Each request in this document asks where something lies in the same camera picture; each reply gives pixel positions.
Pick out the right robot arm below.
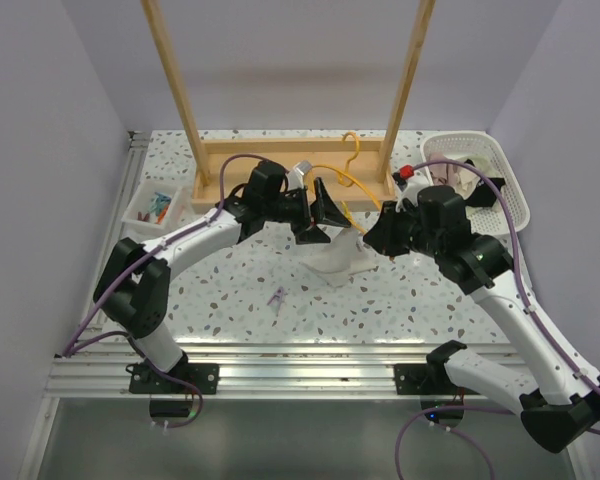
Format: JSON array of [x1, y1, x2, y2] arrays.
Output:
[[363, 186, 600, 453]]

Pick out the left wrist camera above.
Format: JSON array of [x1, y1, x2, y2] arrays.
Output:
[[286, 160, 313, 191]]

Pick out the white clothespin tray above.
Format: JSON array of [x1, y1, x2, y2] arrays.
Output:
[[121, 179, 190, 237]]

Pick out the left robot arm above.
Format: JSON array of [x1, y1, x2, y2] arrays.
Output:
[[93, 157, 351, 395]]

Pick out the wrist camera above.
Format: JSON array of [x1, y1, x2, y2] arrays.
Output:
[[392, 165, 433, 212], [286, 160, 313, 191]]

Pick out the white underwear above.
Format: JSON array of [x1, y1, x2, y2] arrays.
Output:
[[301, 228, 376, 288]]

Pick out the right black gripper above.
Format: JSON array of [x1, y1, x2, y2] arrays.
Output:
[[364, 199, 444, 259]]

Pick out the purple clothespin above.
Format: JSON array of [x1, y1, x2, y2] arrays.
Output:
[[267, 286, 286, 317]]

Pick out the clothes in basket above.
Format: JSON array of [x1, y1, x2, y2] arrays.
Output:
[[429, 155, 506, 216]]

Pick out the clothespins in tray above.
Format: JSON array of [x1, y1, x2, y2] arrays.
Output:
[[136, 192, 172, 224]]

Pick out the wooden hanging rack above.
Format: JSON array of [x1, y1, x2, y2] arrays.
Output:
[[141, 1, 436, 212]]

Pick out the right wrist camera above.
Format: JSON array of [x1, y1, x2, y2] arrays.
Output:
[[392, 165, 433, 212]]

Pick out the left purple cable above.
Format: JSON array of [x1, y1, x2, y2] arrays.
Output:
[[61, 153, 276, 431]]

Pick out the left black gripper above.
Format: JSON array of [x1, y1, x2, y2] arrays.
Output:
[[263, 178, 350, 245]]

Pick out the aluminium mounting rail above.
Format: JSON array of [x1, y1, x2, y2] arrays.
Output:
[[44, 131, 546, 401]]

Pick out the white laundry basket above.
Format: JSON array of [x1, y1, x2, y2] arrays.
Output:
[[420, 130, 530, 236]]

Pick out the yellow clothespin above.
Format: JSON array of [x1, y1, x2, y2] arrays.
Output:
[[341, 202, 358, 229]]

